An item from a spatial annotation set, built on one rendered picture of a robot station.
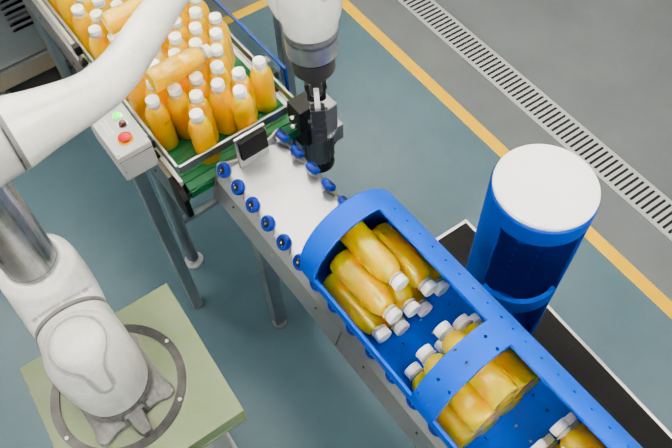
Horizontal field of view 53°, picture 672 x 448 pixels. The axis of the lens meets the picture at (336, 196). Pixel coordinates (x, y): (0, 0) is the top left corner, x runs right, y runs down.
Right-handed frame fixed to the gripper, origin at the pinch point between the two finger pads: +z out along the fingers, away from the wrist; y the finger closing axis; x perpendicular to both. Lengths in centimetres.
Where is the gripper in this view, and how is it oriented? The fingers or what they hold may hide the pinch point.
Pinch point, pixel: (318, 128)
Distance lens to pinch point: 131.1
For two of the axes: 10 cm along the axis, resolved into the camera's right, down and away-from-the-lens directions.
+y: -0.9, -8.3, 5.5
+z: 0.3, 5.5, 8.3
